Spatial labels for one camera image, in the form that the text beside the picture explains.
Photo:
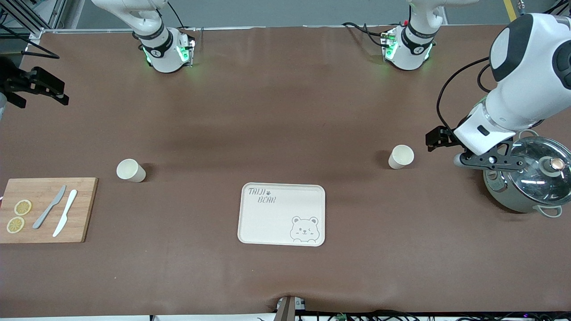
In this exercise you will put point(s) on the grey plastic knife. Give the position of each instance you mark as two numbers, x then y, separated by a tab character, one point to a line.
49	208

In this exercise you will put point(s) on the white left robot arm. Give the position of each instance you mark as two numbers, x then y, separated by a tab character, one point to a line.
531	102

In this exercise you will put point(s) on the cream bear print tray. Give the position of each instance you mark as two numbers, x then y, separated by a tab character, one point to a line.
267	223

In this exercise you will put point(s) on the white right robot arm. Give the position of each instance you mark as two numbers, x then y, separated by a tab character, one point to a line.
160	53

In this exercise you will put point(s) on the bamboo cutting board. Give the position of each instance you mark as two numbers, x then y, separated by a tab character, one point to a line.
82	223

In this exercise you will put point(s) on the cream paper cup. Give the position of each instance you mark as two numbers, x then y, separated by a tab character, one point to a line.
129	170

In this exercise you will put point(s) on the yellow lemon slice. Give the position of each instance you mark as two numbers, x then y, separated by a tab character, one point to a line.
22	207
15	224

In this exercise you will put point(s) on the grey green cooking pot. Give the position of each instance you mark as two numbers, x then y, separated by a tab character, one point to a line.
499	187

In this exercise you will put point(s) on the aluminium frame profile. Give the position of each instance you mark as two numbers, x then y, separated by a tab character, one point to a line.
44	13

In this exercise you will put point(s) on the white plastic knife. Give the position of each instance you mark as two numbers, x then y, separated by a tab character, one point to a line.
65	213

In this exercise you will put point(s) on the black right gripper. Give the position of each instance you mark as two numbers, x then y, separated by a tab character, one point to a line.
18	83

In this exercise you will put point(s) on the glass pot lid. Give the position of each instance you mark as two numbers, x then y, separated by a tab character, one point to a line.
535	178

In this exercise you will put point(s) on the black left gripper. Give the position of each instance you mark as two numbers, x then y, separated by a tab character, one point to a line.
441	137

